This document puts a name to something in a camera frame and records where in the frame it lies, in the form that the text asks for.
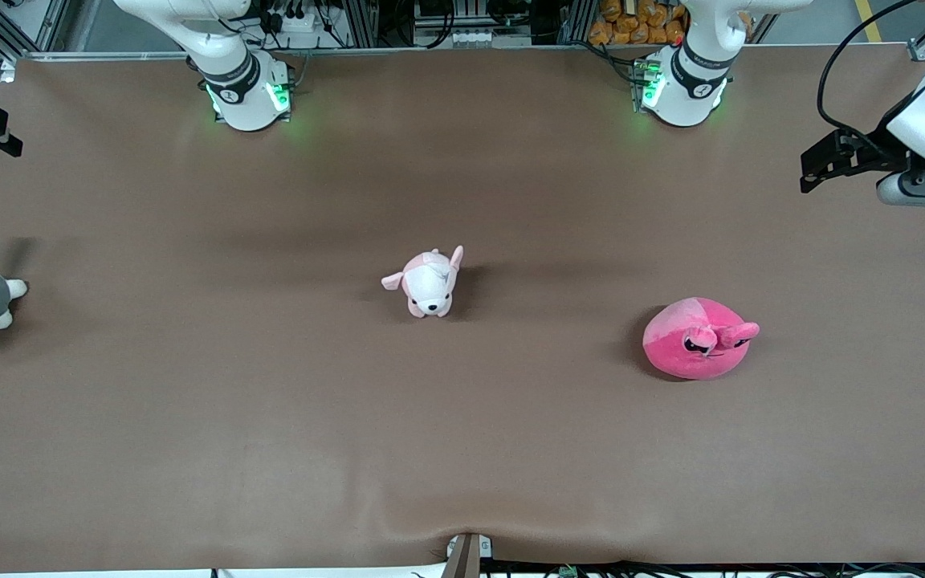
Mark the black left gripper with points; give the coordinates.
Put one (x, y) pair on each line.
(878, 149)

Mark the round hot pink plush toy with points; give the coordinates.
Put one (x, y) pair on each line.
(691, 341)

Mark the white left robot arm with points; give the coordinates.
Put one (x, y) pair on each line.
(691, 80)

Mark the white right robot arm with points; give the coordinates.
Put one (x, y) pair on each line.
(234, 80)

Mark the orange snack packets pile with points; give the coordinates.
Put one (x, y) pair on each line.
(639, 22)

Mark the white power strip with plugs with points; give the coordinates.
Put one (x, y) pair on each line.
(295, 20)

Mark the small white socket strip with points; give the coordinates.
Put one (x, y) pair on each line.
(478, 37)

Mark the pale pink white plush dog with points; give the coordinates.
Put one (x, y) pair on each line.
(429, 282)

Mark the brown table cover cloth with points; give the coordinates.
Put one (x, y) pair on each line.
(462, 441)

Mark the aluminium frame rail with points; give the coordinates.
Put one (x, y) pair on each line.
(109, 54)

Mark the aluminium frame post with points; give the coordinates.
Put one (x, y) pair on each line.
(362, 22)

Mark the metal profile table bracket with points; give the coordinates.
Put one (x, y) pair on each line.
(464, 558)

